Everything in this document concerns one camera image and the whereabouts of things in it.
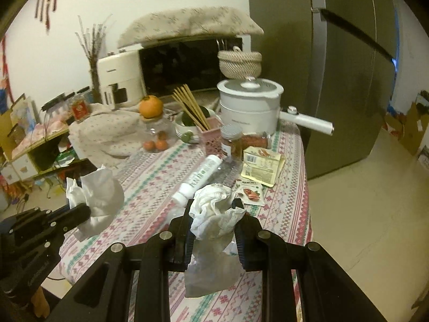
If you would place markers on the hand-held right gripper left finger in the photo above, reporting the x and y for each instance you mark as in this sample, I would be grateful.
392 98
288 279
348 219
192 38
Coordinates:
181 238

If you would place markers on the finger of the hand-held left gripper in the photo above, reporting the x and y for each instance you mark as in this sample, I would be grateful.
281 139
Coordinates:
73 216
33 216

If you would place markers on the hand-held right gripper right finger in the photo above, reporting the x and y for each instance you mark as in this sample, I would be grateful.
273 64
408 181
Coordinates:
243 241

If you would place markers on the frosted plastic bottle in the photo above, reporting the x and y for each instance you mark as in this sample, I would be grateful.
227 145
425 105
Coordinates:
211 268

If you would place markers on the white labelled plastic bottle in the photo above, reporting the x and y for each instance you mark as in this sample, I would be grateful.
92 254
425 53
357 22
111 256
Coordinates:
197 177

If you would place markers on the person's left hand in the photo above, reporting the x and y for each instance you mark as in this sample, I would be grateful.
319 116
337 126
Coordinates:
42 303

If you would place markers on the white snack packet red print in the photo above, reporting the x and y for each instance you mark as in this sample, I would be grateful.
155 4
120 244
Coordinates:
249 193

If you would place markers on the red green patterned tablecloth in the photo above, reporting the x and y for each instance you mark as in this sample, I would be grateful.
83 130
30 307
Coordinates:
150 191

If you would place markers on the beige printed food packet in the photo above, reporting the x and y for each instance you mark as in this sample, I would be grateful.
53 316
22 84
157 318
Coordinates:
261 166

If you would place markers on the wooden shelf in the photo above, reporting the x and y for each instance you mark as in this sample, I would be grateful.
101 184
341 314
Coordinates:
50 140

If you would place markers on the pink cloth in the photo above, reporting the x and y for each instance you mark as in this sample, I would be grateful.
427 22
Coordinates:
43 129

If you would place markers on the cream floral cloth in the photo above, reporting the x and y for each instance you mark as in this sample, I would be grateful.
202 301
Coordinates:
110 130

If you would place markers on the small red tomato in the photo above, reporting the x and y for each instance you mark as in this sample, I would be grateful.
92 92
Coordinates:
149 145
162 145

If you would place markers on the cardboard picture board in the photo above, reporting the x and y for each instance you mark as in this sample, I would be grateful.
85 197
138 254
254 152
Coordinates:
16 120

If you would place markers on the glass jar with checkered lid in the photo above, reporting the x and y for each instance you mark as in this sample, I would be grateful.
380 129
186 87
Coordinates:
231 144

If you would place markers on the jar of red berries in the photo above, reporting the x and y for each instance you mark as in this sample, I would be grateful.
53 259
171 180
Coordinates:
254 141

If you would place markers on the pink chopstick holder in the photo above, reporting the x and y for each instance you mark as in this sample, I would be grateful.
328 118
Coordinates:
211 141

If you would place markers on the red tea tin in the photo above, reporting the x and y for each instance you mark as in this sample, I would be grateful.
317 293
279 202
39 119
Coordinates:
80 109

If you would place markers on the white ceramic bowl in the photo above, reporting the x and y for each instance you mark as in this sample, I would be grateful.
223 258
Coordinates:
181 130

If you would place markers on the glass jar with wooden lid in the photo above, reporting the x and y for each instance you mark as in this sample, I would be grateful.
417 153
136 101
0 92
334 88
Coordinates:
156 129

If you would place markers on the black lidded storage container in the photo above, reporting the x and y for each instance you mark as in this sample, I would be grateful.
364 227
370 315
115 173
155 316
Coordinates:
53 104
69 95
83 90

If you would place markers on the dark green avocado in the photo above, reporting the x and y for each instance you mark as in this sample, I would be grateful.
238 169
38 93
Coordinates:
186 119

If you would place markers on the white electric cooking pot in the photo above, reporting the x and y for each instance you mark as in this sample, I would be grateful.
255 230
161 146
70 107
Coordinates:
248 114

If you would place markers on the bundle of wooden chopsticks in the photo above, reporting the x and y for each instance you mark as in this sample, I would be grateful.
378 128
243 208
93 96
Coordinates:
191 107

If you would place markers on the glass vase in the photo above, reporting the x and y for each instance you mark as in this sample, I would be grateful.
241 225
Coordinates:
94 85

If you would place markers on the orange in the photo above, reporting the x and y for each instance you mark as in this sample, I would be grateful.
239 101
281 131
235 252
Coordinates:
151 106

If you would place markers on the white air fryer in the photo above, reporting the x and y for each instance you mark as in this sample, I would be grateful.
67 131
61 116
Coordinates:
117 70

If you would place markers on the glass pot lid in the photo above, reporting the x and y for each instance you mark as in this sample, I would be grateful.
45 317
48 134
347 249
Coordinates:
234 88

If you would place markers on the dried twig bundle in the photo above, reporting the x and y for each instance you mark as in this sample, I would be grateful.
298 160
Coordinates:
94 43

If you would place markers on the black microwave oven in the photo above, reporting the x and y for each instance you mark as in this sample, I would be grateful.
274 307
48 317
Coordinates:
174 63

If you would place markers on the woven lidded basket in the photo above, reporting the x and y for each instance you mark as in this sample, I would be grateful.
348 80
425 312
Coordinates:
239 65

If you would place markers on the grey refrigerator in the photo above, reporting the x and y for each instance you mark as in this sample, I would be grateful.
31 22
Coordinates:
335 90

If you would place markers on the brown cardboard box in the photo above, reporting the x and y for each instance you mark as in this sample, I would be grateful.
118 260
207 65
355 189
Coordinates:
404 130

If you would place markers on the floral appliance cover cloth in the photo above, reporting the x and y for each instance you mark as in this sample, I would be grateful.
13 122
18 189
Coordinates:
187 23

